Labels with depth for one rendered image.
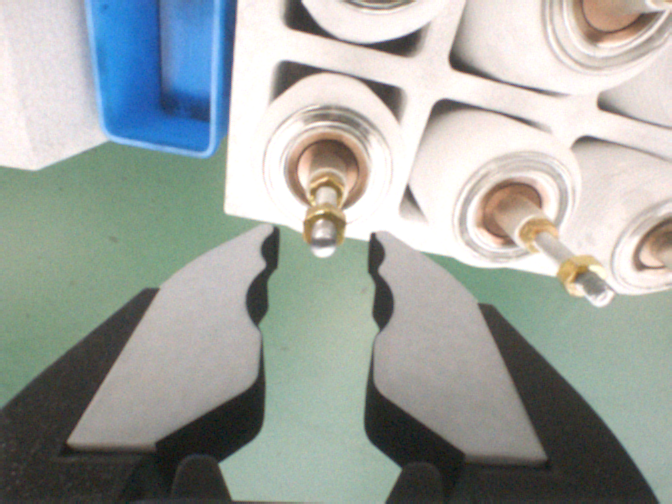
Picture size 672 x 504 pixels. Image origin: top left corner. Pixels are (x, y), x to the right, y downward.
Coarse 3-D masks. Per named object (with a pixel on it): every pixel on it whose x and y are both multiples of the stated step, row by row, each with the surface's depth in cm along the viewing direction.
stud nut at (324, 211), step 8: (312, 208) 14; (320, 208) 13; (328, 208) 13; (336, 208) 14; (304, 216) 13; (312, 216) 13; (320, 216) 13; (328, 216) 13; (336, 216) 13; (344, 216) 14; (304, 224) 13; (312, 224) 13; (336, 224) 13; (344, 224) 13; (304, 232) 14; (344, 232) 14; (304, 240) 14
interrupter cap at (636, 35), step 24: (552, 0) 16; (576, 0) 16; (552, 24) 16; (576, 24) 16; (600, 24) 16; (624, 24) 16; (648, 24) 16; (552, 48) 17; (576, 48) 17; (600, 48) 17; (624, 48) 17; (648, 48) 17; (576, 72) 18; (600, 72) 17
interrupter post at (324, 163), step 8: (320, 160) 19; (328, 160) 18; (336, 160) 19; (312, 168) 18; (320, 168) 17; (328, 168) 17; (336, 168) 18; (344, 168) 19; (312, 176) 17; (336, 176) 17; (344, 176) 18; (344, 192) 18
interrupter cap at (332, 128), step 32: (288, 128) 19; (320, 128) 19; (352, 128) 19; (288, 160) 20; (352, 160) 20; (384, 160) 20; (288, 192) 21; (352, 192) 21; (384, 192) 20; (352, 224) 22
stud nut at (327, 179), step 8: (320, 176) 17; (328, 176) 16; (312, 184) 17; (320, 184) 17; (328, 184) 17; (336, 184) 17; (344, 184) 17; (312, 192) 17; (336, 192) 17; (312, 200) 17; (336, 200) 17
